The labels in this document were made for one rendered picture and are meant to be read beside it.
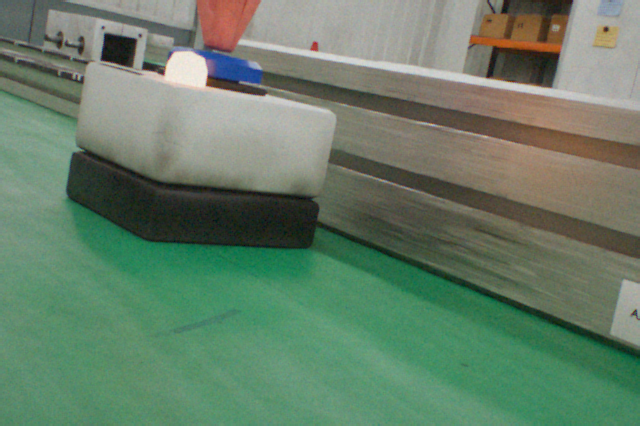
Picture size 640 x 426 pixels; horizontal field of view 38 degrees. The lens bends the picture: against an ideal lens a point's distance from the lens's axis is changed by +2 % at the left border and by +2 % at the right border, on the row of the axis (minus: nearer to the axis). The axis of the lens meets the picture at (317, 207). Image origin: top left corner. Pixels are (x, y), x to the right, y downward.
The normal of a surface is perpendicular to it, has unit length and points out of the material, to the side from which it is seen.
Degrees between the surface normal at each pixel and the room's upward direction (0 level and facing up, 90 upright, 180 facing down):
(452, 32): 90
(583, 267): 90
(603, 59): 90
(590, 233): 90
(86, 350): 0
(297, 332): 0
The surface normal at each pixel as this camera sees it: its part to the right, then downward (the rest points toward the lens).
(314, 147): 0.60, 0.23
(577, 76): -0.80, -0.07
